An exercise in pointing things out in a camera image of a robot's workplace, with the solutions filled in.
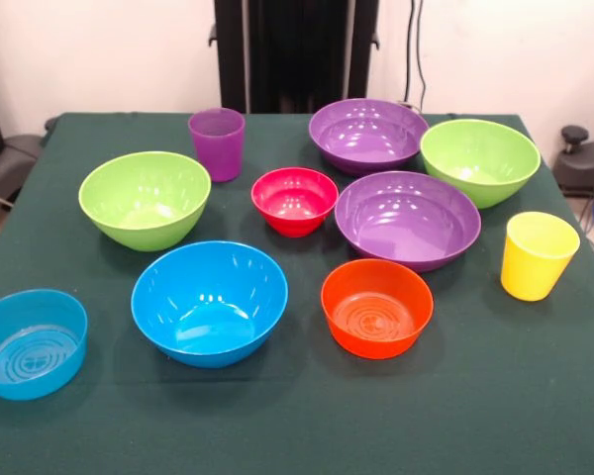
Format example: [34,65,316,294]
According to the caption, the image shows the small pink plastic bowl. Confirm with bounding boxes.
[249,166,341,238]

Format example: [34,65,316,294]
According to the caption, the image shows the purple plastic bowl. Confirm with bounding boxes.
[334,170,483,274]
[308,97,431,177]

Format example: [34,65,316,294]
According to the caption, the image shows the green plastic bowl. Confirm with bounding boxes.
[419,118,543,211]
[77,150,213,253]

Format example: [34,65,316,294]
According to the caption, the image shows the orange ribbed plastic bowl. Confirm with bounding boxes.
[320,258,436,361]

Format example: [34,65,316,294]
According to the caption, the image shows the deep blue plastic bowl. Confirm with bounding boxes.
[130,239,290,370]

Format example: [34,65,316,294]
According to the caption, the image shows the purple plastic cup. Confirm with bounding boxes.
[187,107,247,184]

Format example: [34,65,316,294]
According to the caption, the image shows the dark green tablecloth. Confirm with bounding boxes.
[0,111,594,475]

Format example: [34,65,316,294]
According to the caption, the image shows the yellow plastic cup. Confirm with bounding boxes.
[499,211,582,303]

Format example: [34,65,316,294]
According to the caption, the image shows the shallow ribbed blue bowl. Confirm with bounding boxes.
[0,288,90,402]

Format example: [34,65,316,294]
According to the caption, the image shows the black stand foot with knob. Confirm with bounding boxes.
[552,125,594,199]

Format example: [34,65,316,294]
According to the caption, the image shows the grey stand foot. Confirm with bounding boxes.
[0,134,44,209]

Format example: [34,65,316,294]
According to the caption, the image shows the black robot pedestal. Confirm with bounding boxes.
[208,0,380,115]

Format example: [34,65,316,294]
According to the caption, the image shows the black wall cable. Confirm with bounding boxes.
[403,0,430,108]

